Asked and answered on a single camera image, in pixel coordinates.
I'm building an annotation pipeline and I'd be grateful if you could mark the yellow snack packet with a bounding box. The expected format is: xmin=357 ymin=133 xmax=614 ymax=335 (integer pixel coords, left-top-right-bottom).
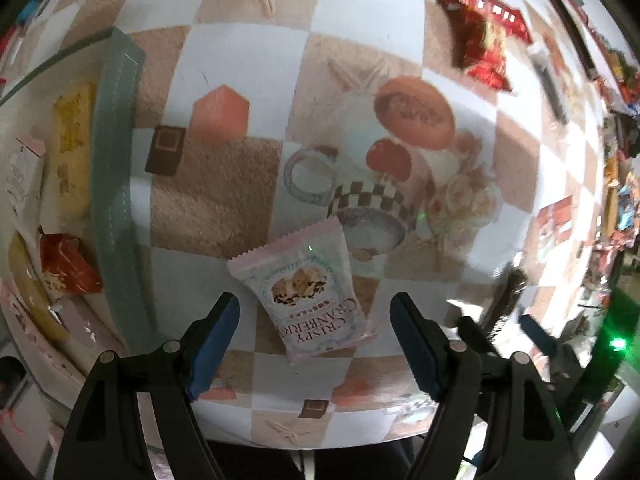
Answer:
xmin=7 ymin=232 xmax=70 ymax=345
xmin=52 ymin=82 xmax=97 ymax=221

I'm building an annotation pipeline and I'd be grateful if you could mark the dark brown snack bar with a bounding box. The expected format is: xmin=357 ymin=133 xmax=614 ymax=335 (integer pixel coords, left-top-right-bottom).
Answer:
xmin=530 ymin=45 xmax=571 ymax=123

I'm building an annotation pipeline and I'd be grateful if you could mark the checkered printed tablecloth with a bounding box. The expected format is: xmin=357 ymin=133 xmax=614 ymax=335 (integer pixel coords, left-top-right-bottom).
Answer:
xmin=0 ymin=0 xmax=621 ymax=448

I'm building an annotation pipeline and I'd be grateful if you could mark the pile of assorted snack packets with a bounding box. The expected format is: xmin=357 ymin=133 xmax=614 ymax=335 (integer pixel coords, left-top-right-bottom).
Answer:
xmin=585 ymin=20 xmax=640 ymax=286

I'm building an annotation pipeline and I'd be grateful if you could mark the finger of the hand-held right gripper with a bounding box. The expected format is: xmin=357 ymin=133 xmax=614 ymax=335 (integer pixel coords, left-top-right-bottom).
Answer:
xmin=518 ymin=311 xmax=571 ymax=376
xmin=457 ymin=314 xmax=503 ymax=358

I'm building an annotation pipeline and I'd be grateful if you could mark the small red snack packet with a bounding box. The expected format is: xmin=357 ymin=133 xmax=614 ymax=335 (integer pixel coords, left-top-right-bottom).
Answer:
xmin=39 ymin=226 xmax=104 ymax=296

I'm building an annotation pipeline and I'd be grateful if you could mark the red and white snack packet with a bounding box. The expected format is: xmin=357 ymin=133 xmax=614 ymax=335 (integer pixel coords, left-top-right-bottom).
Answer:
xmin=537 ymin=196 xmax=576 ymax=246

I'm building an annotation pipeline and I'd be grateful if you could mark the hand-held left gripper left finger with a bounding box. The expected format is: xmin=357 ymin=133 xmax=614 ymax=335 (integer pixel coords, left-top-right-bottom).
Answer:
xmin=52 ymin=291 xmax=242 ymax=480

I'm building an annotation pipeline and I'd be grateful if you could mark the large red snack packet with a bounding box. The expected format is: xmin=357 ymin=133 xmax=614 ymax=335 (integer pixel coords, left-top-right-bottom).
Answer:
xmin=429 ymin=0 xmax=532 ymax=92

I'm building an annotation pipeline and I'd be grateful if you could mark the clear plastic container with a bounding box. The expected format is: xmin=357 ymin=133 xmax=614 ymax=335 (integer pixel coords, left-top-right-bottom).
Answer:
xmin=0 ymin=27 xmax=147 ymax=363

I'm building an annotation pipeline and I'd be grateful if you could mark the white snack box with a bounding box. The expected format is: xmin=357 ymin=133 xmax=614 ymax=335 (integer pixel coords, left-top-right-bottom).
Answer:
xmin=4 ymin=134 xmax=47 ymax=219

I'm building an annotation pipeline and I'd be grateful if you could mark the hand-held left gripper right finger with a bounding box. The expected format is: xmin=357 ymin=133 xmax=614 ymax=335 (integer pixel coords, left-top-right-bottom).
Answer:
xmin=389 ymin=291 xmax=577 ymax=480

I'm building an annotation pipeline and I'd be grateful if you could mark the pink cookie snack packet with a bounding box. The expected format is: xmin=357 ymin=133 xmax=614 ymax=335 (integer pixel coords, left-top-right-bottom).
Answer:
xmin=226 ymin=217 xmax=378 ymax=366

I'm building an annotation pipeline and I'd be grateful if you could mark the dark snack packet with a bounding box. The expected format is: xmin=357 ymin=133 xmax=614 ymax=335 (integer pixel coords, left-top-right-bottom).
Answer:
xmin=492 ymin=264 xmax=532 ymax=322

